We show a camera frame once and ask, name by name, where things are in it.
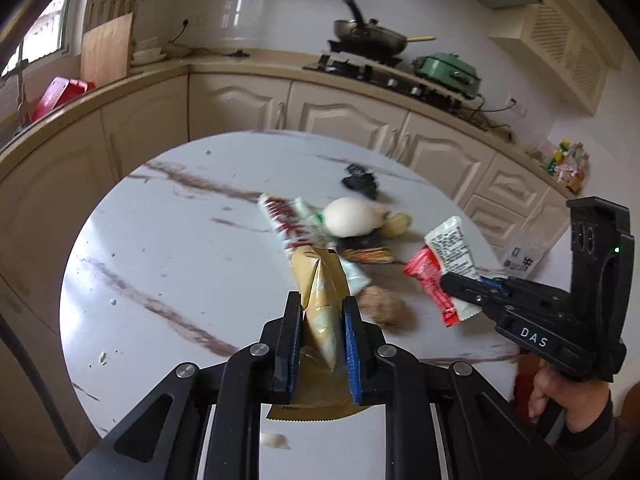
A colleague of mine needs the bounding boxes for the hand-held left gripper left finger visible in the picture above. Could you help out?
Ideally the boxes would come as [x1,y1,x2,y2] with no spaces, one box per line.
[60,290,303,480]

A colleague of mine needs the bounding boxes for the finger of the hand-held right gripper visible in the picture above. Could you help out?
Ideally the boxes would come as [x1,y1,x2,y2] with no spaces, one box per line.
[479,277,571,311]
[441,272,504,321]

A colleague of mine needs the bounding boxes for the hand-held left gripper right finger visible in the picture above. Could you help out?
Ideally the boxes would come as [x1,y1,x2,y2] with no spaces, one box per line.
[341,296,583,480]

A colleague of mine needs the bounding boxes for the red snack packet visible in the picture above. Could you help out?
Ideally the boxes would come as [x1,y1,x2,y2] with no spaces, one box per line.
[404,247,482,329]

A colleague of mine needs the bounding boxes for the white printed packet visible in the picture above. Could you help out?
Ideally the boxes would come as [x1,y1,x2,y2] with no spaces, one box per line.
[423,216,479,281]

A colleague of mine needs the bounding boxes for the gold foil packet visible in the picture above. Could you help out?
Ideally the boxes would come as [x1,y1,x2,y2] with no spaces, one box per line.
[265,247,372,422]

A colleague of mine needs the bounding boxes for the white bun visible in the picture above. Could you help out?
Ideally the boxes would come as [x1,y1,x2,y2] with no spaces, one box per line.
[324,197,382,239]

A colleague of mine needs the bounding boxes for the black plastic bag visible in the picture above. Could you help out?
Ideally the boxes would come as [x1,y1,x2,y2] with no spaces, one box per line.
[341,162,380,200]

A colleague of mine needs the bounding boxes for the person's right forearm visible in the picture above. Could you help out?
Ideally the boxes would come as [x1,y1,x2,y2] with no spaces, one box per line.
[542,400,640,480]

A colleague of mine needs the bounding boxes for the person's right hand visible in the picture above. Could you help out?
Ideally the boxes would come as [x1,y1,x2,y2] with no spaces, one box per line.
[529,359,614,432]

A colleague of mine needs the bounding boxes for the brown lumpy ball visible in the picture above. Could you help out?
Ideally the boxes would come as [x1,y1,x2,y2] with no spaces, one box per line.
[362,285,417,335]

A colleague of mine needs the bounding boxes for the yellowish food scrap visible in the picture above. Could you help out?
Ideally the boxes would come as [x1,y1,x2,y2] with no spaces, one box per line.
[382,212,414,239]

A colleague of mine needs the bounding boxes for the black orange snack packet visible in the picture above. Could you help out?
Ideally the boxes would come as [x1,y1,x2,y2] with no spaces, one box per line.
[337,235,397,266]

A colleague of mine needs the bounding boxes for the group of condiment bottles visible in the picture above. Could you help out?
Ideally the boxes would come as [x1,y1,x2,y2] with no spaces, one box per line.
[542,139,592,195]

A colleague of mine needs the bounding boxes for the red white green snack wrapper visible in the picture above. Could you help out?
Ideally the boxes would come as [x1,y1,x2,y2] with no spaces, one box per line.
[257,192,374,297]

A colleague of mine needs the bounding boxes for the round marble table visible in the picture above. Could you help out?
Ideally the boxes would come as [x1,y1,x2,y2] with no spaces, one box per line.
[59,130,521,480]

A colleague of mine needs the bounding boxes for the black gas stove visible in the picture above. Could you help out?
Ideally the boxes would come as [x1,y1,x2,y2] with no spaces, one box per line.
[302,52,463,113]

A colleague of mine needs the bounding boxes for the green electric cooker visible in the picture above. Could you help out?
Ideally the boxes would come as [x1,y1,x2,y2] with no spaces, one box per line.
[411,51,485,100]

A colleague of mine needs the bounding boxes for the cream lattice door cabinet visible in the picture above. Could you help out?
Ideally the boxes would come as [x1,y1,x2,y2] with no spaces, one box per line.
[489,0,625,117]

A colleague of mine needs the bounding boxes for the cream lower kitchen cabinets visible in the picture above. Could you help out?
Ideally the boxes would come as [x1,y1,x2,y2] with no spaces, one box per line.
[0,45,583,466]

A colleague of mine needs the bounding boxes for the black portable burner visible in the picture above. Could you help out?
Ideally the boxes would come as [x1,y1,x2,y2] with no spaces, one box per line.
[327,39,405,67]

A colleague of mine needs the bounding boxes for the steel wok with lid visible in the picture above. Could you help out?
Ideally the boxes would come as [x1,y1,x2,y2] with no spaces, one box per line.
[334,0,408,56]

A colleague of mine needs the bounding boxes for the stack of white bowls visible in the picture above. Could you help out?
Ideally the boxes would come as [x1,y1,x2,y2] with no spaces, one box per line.
[131,39,168,66]

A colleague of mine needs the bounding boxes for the red plastic basket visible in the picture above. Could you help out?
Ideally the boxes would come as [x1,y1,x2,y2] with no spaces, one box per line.
[29,76,97,123]

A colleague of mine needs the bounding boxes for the wooden cutting board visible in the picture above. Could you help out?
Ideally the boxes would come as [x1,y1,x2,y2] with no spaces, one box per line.
[80,11,136,88]

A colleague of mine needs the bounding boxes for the brass kitchen faucet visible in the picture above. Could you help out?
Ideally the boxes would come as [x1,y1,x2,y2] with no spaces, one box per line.
[10,42,31,128]

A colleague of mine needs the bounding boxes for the kitchen window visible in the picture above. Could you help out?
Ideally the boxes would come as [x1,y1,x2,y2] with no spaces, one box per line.
[0,0,76,83]

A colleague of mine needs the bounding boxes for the black power cable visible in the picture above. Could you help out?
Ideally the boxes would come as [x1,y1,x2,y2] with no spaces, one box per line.
[167,19,236,58]
[462,95,516,143]

